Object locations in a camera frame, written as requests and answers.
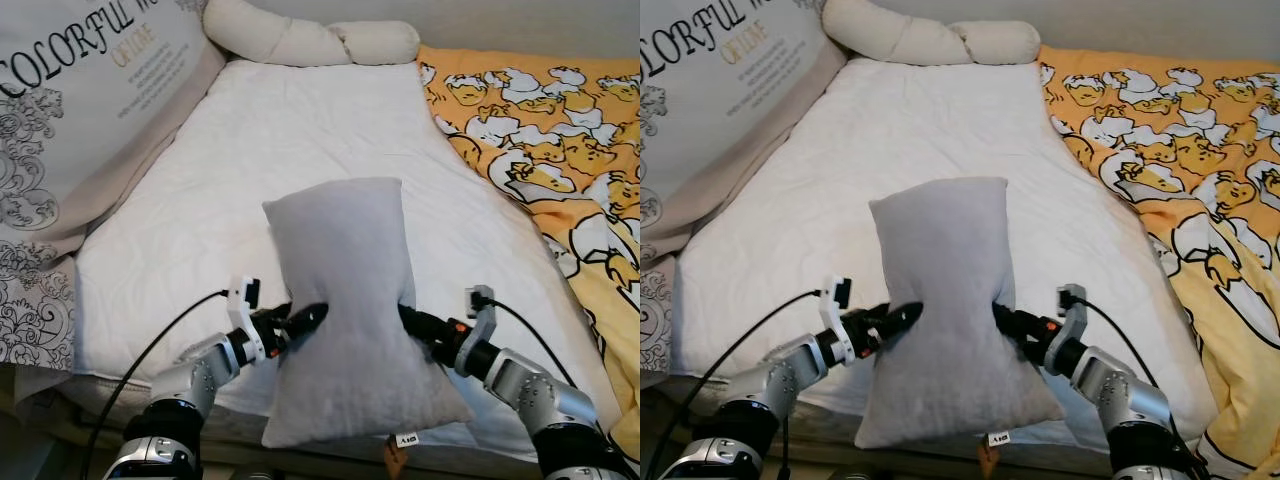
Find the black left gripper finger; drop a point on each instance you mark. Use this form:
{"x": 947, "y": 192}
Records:
{"x": 902, "y": 330}
{"x": 308, "y": 327}
{"x": 900, "y": 314}
{"x": 307, "y": 313}

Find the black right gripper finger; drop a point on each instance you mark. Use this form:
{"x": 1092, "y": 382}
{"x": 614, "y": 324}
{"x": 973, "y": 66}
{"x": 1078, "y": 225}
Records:
{"x": 1014, "y": 331}
{"x": 420, "y": 317}
{"x": 1014, "y": 317}
{"x": 420, "y": 331}

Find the grey pillow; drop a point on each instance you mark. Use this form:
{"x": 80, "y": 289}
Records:
{"x": 350, "y": 320}
{"x": 945, "y": 320}

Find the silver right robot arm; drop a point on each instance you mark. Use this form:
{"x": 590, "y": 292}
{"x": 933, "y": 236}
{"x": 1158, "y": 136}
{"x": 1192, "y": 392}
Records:
{"x": 530, "y": 385}
{"x": 1125, "y": 390}

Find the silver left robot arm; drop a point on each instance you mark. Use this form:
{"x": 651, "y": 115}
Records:
{"x": 790, "y": 368}
{"x": 190, "y": 375}

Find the white quilted mattress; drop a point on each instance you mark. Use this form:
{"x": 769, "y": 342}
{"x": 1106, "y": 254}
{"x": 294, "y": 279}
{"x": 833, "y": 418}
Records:
{"x": 300, "y": 130}
{"x": 900, "y": 130}

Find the yellow cartoon print blanket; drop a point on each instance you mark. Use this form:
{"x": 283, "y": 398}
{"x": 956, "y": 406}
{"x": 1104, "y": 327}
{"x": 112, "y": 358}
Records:
{"x": 1160, "y": 150}
{"x": 540, "y": 150}

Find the grey cushion with black lettering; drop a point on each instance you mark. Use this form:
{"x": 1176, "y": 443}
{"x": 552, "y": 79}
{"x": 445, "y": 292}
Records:
{"x": 70, "y": 130}
{"x": 690, "y": 130}

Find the beige bolster pillow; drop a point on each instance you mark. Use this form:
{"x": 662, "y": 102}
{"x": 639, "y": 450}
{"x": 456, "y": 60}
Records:
{"x": 910, "y": 40}
{"x": 290, "y": 40}

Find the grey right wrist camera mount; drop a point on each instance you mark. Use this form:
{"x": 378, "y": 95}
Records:
{"x": 1074, "y": 320}
{"x": 483, "y": 320}

